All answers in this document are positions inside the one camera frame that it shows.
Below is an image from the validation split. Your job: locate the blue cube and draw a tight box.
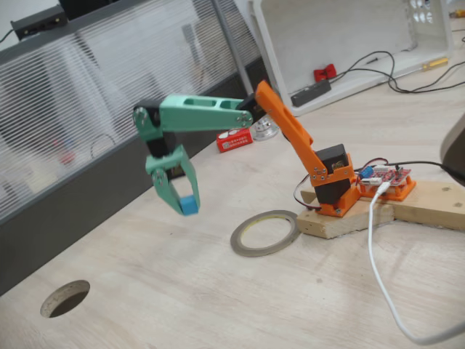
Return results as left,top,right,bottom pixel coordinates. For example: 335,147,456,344
180,195,200,216

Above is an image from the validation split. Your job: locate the small red box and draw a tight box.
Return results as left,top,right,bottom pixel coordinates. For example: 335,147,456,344
217,129,254,153

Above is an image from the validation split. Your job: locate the grey glass desk partition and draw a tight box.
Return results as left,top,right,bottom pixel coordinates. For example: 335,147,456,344
0,0,277,297

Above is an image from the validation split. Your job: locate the black power strip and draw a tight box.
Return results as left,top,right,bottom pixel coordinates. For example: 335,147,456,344
290,79,333,108

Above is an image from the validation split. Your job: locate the pale wooden block with holes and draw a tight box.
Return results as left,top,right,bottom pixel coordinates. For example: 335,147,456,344
296,188,396,240

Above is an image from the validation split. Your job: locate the red clamp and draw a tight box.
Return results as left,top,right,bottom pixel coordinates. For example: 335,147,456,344
313,63,337,82

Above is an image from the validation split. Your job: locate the black monitor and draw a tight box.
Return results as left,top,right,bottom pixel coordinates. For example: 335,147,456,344
59,0,146,22

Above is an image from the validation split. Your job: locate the black device box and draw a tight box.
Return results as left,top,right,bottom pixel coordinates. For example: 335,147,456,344
9,5,68,40

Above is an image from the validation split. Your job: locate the red controller board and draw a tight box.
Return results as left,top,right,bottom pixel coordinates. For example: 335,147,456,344
357,164,413,190

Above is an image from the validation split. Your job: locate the white plastic crate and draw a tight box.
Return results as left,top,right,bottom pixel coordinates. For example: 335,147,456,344
248,0,455,117

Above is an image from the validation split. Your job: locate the pale wooden plank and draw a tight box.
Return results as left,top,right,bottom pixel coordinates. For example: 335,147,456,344
390,180,465,230

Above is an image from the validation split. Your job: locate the grey rounded object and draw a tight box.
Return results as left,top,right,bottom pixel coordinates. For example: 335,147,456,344
439,112,465,179

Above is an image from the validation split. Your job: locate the grey ring of tape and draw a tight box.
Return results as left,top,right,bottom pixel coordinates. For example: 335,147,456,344
230,209,302,258

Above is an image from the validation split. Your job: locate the silver metal partition post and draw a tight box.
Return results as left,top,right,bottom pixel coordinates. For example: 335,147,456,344
211,0,279,142

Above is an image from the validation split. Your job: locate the white USB cable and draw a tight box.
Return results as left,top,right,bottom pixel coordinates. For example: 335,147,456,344
366,181,465,345

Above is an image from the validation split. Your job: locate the thin black cable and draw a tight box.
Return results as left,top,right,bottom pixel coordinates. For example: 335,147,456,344
336,50,465,95
328,60,465,94

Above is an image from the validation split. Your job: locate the black cable with plug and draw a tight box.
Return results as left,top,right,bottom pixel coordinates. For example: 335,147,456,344
394,161,465,185

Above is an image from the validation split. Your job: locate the yellow handled screwdriver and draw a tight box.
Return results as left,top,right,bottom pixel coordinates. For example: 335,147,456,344
421,57,450,69

